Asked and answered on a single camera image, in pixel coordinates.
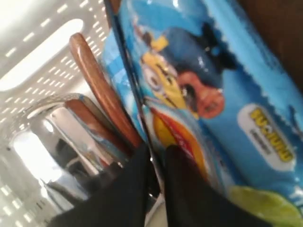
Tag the white plastic perforated basket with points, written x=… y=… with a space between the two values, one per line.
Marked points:
x=35 y=63

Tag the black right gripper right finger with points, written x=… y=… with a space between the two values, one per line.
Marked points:
x=190 y=201

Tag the shiny steel cup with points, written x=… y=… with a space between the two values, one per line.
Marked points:
x=85 y=149

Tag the brown round plate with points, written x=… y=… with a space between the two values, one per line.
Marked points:
x=280 y=23

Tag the brown wooden spoon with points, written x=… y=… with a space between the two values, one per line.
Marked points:
x=103 y=92

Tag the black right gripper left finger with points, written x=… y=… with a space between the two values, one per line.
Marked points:
x=120 y=204

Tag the silver table knife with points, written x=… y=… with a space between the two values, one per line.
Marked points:
x=114 y=23

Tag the blue chips snack bag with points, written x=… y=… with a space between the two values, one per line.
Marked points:
x=211 y=87

